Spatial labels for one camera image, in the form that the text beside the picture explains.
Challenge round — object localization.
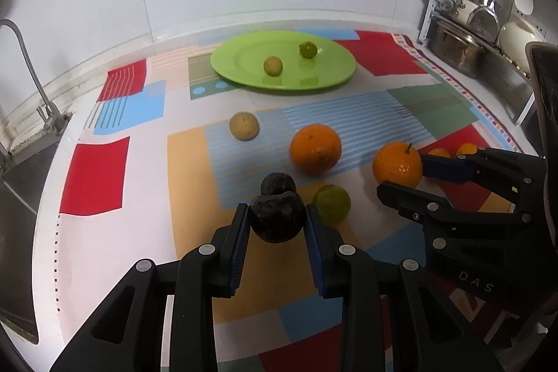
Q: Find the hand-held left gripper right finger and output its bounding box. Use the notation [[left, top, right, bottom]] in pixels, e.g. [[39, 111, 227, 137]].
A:
[[305, 203, 504, 372]]

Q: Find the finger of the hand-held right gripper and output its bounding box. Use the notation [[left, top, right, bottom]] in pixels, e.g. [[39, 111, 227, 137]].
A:
[[419, 147, 548, 216], [376, 181, 533, 244]]

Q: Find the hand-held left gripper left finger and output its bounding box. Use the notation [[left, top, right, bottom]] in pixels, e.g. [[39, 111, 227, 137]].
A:
[[49, 203, 251, 372]]

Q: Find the orange with stem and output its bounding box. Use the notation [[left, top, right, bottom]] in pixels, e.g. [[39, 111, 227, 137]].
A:
[[372, 141, 424, 189]]

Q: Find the dark purple plum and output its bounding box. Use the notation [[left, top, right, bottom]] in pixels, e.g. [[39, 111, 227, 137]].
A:
[[260, 173, 297, 198], [249, 191, 306, 244]]

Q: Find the large navel orange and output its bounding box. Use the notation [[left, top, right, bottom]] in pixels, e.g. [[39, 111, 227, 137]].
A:
[[289, 123, 343, 176]]

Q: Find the brown kiwi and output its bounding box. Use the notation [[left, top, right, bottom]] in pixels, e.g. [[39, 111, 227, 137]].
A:
[[229, 111, 260, 142]]

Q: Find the green plate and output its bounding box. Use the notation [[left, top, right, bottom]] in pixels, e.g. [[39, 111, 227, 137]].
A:
[[210, 30, 358, 94]]

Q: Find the metal dish rack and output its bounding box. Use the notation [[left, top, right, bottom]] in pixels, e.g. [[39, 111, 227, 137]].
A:
[[418, 0, 537, 126]]

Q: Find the colourful patchwork mat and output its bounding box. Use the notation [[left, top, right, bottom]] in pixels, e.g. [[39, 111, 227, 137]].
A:
[[58, 29, 524, 372]]

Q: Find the large steel pot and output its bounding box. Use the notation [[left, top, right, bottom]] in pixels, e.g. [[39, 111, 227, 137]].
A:
[[429, 17, 491, 78]]

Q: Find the white round pot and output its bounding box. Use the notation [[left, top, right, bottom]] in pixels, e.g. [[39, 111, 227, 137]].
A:
[[499, 17, 545, 63]]

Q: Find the small yellow-green fruit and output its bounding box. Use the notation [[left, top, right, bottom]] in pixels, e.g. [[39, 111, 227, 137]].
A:
[[263, 56, 284, 77]]

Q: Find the steel sink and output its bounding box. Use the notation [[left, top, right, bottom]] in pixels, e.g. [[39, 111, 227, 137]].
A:
[[0, 128, 62, 344]]

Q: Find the metal faucet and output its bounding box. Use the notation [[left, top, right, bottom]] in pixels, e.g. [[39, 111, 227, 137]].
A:
[[0, 19, 73, 137]]

